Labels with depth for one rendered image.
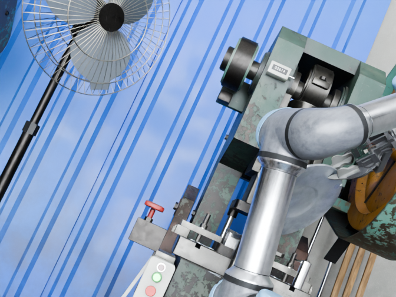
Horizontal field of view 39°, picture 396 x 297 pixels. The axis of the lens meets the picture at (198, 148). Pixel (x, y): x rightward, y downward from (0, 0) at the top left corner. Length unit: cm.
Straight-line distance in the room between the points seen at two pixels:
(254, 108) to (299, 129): 64
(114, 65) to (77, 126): 103
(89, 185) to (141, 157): 31
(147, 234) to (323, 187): 53
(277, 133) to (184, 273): 60
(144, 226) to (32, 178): 154
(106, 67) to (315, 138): 112
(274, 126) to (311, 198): 47
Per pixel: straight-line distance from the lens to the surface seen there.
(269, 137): 130
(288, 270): 195
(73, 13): 205
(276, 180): 129
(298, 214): 174
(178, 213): 217
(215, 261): 179
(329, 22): 337
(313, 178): 163
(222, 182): 211
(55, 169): 312
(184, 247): 178
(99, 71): 214
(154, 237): 167
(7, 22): 271
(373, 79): 198
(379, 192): 211
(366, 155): 158
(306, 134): 122
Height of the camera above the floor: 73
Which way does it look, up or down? 8 degrees up
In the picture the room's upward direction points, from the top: 24 degrees clockwise
